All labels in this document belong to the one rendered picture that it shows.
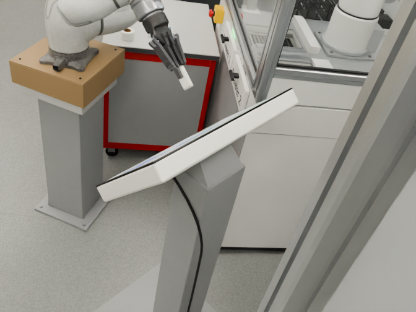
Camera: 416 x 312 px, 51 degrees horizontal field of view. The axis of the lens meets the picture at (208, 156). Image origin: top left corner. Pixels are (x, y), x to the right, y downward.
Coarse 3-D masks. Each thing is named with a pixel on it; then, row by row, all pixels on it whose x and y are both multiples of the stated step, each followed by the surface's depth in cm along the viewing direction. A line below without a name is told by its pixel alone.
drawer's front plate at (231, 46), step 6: (228, 24) 211; (228, 30) 206; (228, 36) 205; (228, 42) 204; (234, 42) 198; (228, 48) 203; (234, 48) 193; (234, 54) 194; (228, 60) 202; (228, 66) 201
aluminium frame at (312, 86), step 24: (288, 0) 137; (240, 24) 197; (288, 24) 142; (240, 48) 187; (264, 48) 154; (264, 72) 154; (288, 72) 154; (312, 72) 155; (336, 72) 158; (360, 72) 159; (264, 96) 160; (312, 96) 163; (336, 96) 164
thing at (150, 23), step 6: (162, 12) 130; (150, 18) 128; (156, 18) 128; (162, 18) 129; (144, 24) 130; (150, 24) 129; (156, 24) 129; (162, 24) 130; (150, 30) 130; (156, 30) 129; (162, 30) 132; (168, 30) 134; (150, 36) 130; (156, 36) 129; (162, 42) 130
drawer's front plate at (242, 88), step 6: (234, 60) 191; (240, 60) 186; (234, 66) 190; (240, 66) 182; (240, 72) 179; (234, 78) 189; (240, 78) 178; (240, 84) 177; (246, 84) 173; (234, 90) 187; (240, 90) 177; (246, 90) 169; (246, 96) 171; (240, 102) 175; (246, 102) 173; (240, 108) 175
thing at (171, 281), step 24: (240, 168) 122; (192, 192) 118; (216, 192) 118; (168, 216) 132; (192, 216) 123; (216, 216) 128; (168, 240) 137; (192, 240) 128; (216, 240) 140; (168, 264) 144; (192, 264) 136; (144, 288) 199; (168, 288) 151; (192, 288) 149
